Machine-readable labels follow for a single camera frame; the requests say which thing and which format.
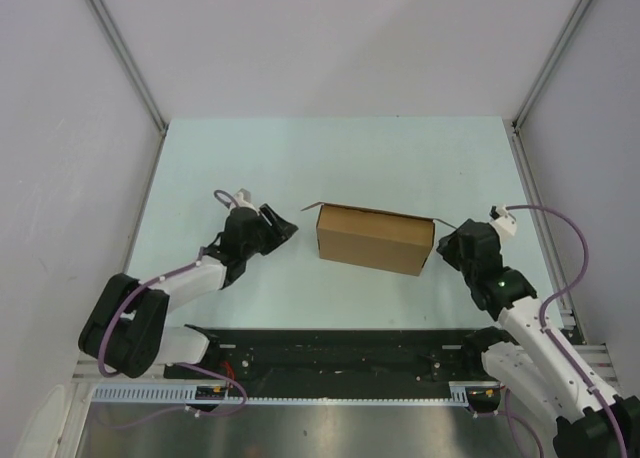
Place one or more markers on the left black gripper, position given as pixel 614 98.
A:
pixel 282 228

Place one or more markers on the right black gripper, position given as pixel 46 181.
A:
pixel 446 247

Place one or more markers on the brown cardboard box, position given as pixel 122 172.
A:
pixel 376 239

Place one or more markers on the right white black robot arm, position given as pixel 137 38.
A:
pixel 586 416

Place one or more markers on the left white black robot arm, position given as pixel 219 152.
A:
pixel 126 331

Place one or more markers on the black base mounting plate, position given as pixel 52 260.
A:
pixel 251 354

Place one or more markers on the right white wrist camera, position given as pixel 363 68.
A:
pixel 503 222

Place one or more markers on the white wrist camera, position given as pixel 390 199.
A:
pixel 503 222
pixel 242 199

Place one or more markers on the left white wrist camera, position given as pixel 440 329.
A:
pixel 242 199

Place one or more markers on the right aluminium side rail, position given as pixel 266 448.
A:
pixel 543 230

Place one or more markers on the grey slotted cable duct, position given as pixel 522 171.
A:
pixel 455 396

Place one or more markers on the right aluminium corner post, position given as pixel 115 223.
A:
pixel 559 47

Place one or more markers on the aluminium corner post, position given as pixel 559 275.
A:
pixel 111 31
pixel 559 47

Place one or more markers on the left aluminium corner post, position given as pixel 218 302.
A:
pixel 111 31

